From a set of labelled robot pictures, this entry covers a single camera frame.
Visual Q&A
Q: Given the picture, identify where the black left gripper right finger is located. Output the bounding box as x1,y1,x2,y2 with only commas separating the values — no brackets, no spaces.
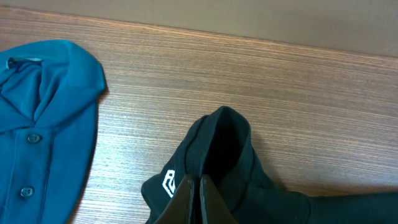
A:
200,175,238,224

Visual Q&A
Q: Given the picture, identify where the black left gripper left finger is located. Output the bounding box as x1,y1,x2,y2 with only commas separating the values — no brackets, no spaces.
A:
155,174,195,224

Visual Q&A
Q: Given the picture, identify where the black polo shirt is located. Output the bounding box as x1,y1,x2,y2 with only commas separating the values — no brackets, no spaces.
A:
141,106,397,223

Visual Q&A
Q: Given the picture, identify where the blue polo shirt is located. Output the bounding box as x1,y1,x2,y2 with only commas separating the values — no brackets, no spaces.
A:
1,40,105,223

